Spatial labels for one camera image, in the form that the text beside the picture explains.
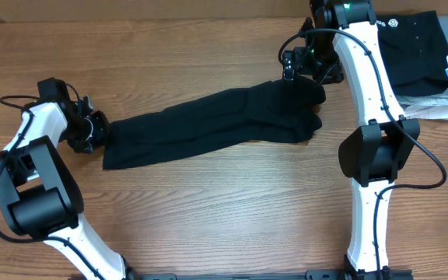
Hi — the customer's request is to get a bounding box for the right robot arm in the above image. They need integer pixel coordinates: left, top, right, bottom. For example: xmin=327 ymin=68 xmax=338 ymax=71
xmin=278 ymin=0 xmax=420 ymax=280

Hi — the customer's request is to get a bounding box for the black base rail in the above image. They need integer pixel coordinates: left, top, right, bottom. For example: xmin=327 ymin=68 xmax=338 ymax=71
xmin=130 ymin=268 xmax=415 ymax=280

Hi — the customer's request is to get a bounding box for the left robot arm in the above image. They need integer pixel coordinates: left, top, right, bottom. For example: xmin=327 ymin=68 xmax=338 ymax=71
xmin=0 ymin=78 xmax=138 ymax=279

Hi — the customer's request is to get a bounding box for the black t-shirt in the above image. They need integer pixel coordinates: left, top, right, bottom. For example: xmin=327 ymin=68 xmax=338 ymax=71
xmin=103 ymin=76 xmax=326 ymax=170

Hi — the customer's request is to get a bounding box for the folded black polo shirt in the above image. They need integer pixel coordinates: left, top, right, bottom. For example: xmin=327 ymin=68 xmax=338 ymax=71
xmin=377 ymin=11 xmax=448 ymax=97

